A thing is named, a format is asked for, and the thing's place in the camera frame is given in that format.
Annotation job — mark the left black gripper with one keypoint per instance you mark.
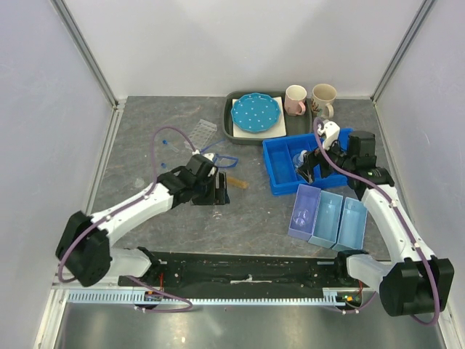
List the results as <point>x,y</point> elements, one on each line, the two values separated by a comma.
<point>212,198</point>

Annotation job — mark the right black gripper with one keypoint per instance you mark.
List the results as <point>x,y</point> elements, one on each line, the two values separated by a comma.
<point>311,159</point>

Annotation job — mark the round glass flask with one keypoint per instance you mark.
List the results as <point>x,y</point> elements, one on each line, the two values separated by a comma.
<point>301,156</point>

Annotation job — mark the clear glass beaker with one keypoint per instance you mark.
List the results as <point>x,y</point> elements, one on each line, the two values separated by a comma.
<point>302,218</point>

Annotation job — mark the small glass stopper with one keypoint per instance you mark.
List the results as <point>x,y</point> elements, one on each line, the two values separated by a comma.
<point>139,183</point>

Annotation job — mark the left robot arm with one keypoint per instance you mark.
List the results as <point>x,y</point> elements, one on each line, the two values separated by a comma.
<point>87,248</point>

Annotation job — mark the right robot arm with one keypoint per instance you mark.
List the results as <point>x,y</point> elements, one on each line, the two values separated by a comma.
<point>416,283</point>

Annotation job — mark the brown test tube brush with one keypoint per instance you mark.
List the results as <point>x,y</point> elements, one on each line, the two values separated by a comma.
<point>237,183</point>

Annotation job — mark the blue divided bin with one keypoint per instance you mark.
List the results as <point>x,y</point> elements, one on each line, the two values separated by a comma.
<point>278,158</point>

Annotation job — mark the blue safety goggles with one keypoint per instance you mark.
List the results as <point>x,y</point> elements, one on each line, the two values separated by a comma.
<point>220,161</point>

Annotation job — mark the dark grey tray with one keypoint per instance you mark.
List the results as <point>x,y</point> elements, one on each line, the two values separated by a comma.
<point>295,125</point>

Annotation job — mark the white square plate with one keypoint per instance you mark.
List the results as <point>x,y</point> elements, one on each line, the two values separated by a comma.
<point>279,130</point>

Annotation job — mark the purple plastic box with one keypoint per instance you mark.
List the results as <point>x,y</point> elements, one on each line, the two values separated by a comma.
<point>307,197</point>

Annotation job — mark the light blue box middle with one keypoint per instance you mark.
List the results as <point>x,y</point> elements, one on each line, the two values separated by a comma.
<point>327,222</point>

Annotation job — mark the light blue box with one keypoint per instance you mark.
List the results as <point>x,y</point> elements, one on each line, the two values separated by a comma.
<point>352,226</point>
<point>327,222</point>

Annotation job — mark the clear test tube rack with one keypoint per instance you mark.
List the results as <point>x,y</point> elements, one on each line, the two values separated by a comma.
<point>202,133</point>

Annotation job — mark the pink mug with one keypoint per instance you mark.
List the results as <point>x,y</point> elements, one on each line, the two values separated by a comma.
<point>295,99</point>

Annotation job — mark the cream floral mug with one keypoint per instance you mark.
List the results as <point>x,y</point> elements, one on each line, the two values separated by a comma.
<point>322,99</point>

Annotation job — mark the blue polka dot plate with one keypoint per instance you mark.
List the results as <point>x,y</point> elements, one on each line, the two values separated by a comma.
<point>255,112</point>

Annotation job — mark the light blue box right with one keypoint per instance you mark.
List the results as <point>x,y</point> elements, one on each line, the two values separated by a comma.
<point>352,226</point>

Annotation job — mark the blue-capped test tube far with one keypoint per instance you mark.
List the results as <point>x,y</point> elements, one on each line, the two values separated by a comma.
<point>170,146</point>

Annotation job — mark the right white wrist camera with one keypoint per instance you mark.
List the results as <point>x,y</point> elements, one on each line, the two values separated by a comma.
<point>328,133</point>

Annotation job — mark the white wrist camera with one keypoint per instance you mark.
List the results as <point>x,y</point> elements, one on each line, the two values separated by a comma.
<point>328,133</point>
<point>202,160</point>

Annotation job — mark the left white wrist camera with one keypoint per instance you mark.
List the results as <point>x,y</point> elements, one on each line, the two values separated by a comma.
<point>202,160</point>

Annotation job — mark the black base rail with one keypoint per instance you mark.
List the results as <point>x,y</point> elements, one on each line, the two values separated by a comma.
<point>243,277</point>

